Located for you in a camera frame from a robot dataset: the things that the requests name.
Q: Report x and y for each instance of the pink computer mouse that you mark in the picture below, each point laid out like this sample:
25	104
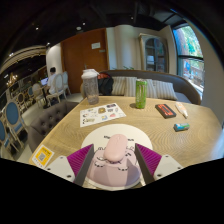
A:
115	147

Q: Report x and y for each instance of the striped cushion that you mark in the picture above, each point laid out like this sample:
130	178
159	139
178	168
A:
165	90
130	86
118	86

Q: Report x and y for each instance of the black-framed window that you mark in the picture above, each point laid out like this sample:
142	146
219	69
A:
190	56

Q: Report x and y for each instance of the white door sign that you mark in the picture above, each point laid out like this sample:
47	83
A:
96	45

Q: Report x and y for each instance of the brown curved sofa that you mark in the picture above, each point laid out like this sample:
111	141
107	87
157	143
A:
185	86

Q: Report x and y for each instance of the clear shaker bottle white lid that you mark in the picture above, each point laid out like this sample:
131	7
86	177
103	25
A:
90	88

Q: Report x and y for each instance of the blue round-back chairs group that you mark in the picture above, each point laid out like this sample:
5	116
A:
12	115

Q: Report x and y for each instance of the white dining chair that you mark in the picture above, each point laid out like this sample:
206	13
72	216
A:
59	86

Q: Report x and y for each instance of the white squeeze tube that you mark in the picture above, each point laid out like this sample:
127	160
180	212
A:
181	109

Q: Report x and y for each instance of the person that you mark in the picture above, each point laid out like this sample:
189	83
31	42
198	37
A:
51	81

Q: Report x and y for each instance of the black backpack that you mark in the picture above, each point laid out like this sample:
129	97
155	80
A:
106	85

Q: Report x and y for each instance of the white sticker sheet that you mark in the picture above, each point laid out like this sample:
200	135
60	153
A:
101	115

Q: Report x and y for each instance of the wooden door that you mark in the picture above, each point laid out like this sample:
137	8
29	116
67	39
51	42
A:
80	56

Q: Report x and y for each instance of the round white hippo mouse pad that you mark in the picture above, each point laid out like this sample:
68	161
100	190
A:
113	173

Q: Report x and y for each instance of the black box with red print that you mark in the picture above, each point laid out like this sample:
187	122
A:
165	111

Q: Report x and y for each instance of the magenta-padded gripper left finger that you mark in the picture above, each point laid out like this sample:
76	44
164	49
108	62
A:
58	166

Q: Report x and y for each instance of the green drink can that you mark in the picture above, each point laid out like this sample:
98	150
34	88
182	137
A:
141	95

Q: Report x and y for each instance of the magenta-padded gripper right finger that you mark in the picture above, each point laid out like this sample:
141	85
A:
165	165

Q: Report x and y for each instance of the small green blue pack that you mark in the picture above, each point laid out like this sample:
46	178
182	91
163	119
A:
181	127

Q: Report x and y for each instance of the glass-door cabinet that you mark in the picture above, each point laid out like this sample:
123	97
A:
155	53

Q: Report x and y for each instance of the yellow square table sticker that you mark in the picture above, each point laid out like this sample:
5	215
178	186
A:
42	155

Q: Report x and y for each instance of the grey tufted armchair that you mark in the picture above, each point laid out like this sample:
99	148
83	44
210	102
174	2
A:
50	121

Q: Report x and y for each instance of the laptop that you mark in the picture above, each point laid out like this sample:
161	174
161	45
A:
44	81

